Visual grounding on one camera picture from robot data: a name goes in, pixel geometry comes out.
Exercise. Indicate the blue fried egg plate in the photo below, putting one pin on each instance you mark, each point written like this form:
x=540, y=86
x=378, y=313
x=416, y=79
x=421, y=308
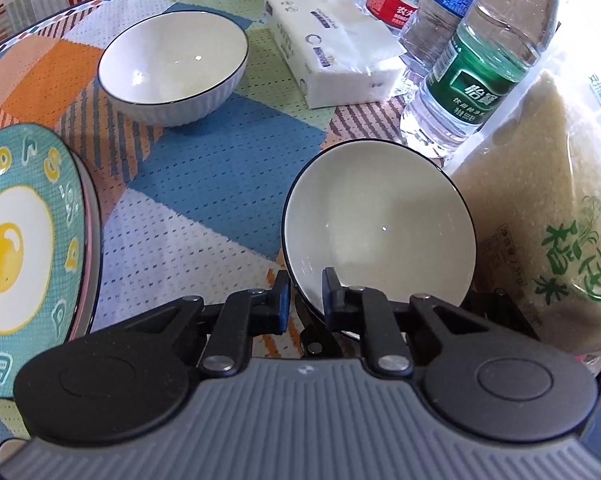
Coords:
x=42, y=237

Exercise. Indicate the small white dish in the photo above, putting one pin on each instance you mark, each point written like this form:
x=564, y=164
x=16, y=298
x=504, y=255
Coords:
x=9, y=447

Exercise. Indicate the colourful patchwork tablecloth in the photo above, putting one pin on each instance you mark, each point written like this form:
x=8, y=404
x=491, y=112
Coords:
x=190, y=210

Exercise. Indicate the white ribbed bowl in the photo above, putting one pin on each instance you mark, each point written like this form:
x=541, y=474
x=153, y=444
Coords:
x=174, y=68
x=382, y=216

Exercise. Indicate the green label water bottle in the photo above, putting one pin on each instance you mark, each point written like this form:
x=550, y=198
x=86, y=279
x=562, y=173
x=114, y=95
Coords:
x=491, y=51

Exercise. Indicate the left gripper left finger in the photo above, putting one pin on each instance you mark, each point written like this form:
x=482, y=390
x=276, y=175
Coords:
x=232, y=326

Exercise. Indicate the white tissue pack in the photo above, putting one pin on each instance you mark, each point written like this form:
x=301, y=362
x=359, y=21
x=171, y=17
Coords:
x=337, y=54

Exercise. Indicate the pink rabbit carrot plate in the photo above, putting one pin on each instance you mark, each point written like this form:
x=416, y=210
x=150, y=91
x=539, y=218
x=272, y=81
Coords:
x=93, y=256

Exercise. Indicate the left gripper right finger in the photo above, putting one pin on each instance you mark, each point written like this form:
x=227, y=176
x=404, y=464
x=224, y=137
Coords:
x=366, y=311

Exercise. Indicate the blue label water bottle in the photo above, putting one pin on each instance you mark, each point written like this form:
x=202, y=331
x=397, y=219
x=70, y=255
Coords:
x=427, y=33

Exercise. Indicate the clear rice bag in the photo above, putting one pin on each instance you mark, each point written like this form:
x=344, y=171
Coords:
x=532, y=181

